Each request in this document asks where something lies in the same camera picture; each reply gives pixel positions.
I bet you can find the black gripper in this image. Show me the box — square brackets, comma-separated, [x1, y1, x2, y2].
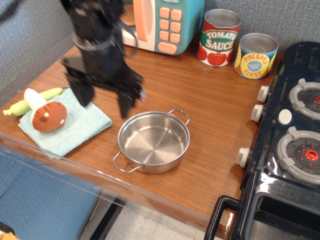
[61, 42, 145, 119]

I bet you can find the brown plush mushroom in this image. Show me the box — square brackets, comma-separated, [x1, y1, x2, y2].
[30, 101, 67, 133]

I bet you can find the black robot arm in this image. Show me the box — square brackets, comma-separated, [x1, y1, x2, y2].
[61, 0, 145, 118]

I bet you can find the light blue folded cloth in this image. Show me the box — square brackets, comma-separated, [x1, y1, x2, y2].
[18, 88, 113, 159]

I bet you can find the teal toy microwave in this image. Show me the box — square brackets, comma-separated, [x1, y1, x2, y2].
[120, 0, 205, 56]

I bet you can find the clear acrylic barrier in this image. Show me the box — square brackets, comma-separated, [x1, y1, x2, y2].
[0, 134, 243, 240]

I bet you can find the tomato sauce can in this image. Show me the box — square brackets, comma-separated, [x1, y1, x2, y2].
[197, 8, 242, 67]

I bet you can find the pineapple slices can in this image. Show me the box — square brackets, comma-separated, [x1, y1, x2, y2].
[234, 33, 279, 80]

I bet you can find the black toy stove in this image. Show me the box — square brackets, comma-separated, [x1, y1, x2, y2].
[204, 41, 320, 240]

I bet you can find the steel pot with handles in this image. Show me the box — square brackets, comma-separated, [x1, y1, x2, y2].
[113, 109, 191, 174]

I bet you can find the spoon with green handle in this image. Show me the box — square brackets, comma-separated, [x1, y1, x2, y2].
[2, 85, 70, 117]

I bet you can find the black braided cable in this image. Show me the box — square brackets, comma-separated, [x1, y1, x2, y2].
[0, 0, 25, 23]

